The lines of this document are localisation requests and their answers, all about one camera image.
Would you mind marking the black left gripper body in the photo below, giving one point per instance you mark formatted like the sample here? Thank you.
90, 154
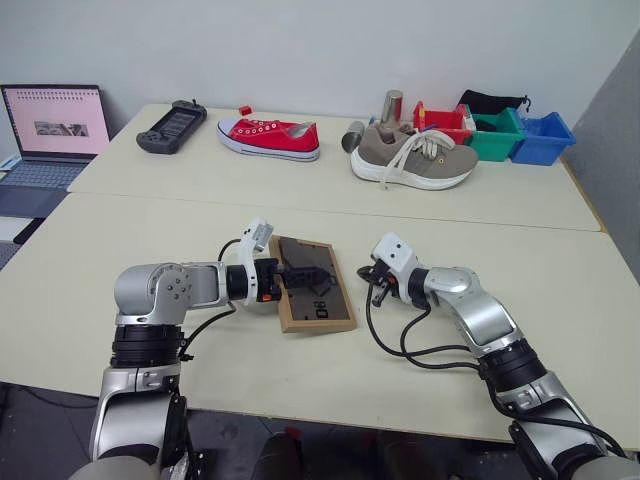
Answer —
265, 280

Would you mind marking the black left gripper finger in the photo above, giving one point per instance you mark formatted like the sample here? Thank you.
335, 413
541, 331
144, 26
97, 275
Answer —
305, 274
302, 287

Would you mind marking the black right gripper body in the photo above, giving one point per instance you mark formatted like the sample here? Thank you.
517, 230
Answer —
386, 280

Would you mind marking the wooden picture frame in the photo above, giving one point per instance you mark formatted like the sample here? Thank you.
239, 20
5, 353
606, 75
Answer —
337, 300

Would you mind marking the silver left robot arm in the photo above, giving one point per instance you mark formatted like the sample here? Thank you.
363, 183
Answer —
150, 295

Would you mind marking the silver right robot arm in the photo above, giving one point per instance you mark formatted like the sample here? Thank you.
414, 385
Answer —
480, 310

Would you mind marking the beige sneaker with white laces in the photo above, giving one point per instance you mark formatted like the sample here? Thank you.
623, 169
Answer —
420, 162

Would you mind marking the short silver metal cup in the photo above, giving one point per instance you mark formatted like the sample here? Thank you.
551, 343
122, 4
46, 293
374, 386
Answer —
352, 136

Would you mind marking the red canvas sneaker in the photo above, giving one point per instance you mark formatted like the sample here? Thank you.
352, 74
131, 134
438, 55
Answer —
270, 140

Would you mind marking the red plastic bin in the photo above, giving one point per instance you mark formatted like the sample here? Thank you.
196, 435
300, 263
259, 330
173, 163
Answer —
442, 122

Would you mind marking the tall silver metal cylinder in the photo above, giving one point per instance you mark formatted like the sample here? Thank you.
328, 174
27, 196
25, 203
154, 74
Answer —
393, 107

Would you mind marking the small red block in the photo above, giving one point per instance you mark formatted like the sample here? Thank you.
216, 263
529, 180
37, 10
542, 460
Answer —
245, 110

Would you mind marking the dark rounded shape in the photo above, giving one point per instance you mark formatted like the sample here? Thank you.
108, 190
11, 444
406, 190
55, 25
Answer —
277, 457

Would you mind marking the green plastic bin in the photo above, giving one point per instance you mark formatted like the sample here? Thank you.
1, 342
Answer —
495, 140

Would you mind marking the black handheld game console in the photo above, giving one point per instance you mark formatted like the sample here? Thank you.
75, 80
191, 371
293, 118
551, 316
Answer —
172, 127

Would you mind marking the blue plastic bin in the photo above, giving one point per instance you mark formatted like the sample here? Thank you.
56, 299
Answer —
542, 142

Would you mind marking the open grey laptop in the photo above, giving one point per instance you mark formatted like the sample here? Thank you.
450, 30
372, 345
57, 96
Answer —
55, 120

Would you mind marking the grey partition panel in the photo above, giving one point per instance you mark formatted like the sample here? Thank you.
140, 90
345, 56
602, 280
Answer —
607, 130

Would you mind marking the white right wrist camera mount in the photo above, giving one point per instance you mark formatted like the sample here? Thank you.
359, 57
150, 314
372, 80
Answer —
397, 252

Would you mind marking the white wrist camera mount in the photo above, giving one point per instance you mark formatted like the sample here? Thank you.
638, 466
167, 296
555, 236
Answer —
397, 252
256, 232

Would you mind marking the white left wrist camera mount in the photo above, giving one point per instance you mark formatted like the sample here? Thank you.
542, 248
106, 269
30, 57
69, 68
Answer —
256, 232

